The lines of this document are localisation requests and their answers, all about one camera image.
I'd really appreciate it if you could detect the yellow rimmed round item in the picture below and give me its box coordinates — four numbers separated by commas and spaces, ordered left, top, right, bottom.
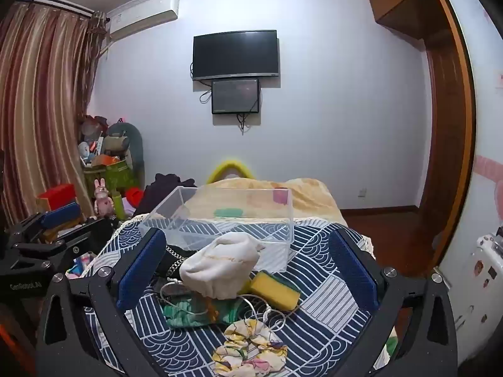
208, 159, 256, 184

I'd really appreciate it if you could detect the black clothes pile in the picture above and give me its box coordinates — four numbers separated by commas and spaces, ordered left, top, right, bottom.
134, 173, 197, 217

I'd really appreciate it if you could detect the white air conditioner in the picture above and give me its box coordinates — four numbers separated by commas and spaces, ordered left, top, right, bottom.
107, 0, 179, 42

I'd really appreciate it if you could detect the blue patterned bed cover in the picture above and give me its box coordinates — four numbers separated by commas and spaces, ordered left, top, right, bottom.
84, 214, 394, 377

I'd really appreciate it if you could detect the floral fabric scrunchie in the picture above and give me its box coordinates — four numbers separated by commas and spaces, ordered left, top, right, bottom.
212, 319, 288, 377

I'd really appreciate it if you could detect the green patterned cloth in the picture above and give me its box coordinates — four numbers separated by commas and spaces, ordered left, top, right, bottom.
163, 294, 246, 328

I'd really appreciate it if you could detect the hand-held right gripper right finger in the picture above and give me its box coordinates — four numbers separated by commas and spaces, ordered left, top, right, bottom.
330, 228, 458, 377

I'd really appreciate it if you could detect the white curtain rail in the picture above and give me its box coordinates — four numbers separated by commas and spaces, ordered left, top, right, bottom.
18, 0, 96, 15

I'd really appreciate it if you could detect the red box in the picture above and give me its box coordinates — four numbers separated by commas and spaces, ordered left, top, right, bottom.
37, 184, 77, 210

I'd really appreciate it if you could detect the small black wall monitor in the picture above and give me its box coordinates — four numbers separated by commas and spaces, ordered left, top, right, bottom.
211, 79, 261, 115

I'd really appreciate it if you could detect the white earphone cable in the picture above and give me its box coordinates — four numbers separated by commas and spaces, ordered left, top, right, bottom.
159, 279, 289, 332

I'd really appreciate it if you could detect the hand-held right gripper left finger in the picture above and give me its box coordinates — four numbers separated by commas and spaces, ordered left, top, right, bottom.
35, 228, 168, 377

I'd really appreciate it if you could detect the black bag with chain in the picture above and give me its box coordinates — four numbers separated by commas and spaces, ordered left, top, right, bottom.
155, 243, 197, 280

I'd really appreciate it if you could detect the black wall television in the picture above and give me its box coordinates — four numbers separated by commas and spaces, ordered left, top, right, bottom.
192, 30, 280, 81

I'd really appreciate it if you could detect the white soft cloth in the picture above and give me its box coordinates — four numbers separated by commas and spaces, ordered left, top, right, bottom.
179, 232, 266, 301

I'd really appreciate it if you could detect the wooden door frame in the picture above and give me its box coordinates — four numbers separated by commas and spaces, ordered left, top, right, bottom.
417, 0, 478, 277

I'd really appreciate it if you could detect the red cloth item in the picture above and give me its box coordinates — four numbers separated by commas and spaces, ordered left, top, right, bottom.
126, 188, 147, 207

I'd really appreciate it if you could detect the clear plastic box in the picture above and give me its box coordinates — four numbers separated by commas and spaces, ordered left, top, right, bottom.
138, 186, 295, 273

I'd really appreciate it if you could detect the yellow blanket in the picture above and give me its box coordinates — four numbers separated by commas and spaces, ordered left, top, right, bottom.
185, 178, 346, 228

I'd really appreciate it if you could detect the striped brown curtain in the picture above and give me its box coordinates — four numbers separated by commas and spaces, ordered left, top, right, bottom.
0, 2, 107, 224

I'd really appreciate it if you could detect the wooden overhead cabinet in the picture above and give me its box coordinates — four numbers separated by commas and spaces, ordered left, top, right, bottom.
366, 0, 445, 41

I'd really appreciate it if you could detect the pink rabbit toy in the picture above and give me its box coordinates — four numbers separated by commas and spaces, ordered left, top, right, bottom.
93, 178, 113, 216

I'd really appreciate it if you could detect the grey plush toy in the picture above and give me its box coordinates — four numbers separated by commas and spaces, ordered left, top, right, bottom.
107, 122, 144, 170

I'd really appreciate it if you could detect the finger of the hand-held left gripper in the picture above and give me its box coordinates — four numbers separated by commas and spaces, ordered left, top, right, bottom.
4, 202, 83, 246
12, 218, 116, 273

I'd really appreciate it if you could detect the yellow green sponge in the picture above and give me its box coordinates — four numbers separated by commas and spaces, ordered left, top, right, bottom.
249, 270, 301, 310

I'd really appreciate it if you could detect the pile of toys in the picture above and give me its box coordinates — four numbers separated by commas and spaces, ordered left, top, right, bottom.
79, 115, 111, 166

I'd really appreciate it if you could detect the white appliance with stickers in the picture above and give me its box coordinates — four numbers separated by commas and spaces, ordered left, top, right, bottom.
438, 226, 503, 362

